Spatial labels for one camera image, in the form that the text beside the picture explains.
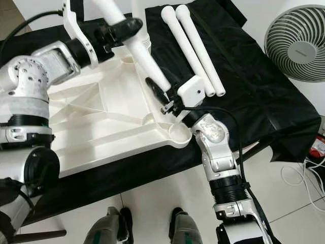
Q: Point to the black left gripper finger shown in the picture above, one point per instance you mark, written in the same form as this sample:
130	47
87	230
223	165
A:
127	29

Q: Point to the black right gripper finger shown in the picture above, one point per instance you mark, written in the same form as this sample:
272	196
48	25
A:
157	90

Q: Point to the white plastic table top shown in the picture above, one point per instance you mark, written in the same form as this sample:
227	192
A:
122	112

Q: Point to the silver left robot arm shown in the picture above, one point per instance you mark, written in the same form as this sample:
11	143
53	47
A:
30	76

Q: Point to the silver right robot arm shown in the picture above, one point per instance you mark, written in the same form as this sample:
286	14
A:
216	134

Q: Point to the black tablecloth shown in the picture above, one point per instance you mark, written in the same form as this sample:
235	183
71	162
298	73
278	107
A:
259	101

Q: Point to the grey right robot foot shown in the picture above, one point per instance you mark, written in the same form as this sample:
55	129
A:
188	229

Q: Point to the grey robot foot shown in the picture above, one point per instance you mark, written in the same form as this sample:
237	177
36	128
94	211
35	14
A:
188	229
106	229

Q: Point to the white round fan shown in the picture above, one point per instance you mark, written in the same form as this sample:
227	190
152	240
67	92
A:
294	46

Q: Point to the grey left robot foot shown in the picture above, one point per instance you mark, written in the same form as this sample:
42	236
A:
106	229

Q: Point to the red floor device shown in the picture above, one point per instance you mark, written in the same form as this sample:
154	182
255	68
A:
319	146

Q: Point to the black metal table leg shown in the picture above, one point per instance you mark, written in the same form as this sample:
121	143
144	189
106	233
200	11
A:
40	235

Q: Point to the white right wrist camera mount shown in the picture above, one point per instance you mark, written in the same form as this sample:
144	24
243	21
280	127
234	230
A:
194	89

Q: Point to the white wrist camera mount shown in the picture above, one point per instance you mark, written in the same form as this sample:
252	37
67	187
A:
76	25
194	89

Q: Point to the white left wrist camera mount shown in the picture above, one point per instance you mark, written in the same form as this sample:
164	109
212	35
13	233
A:
76	25

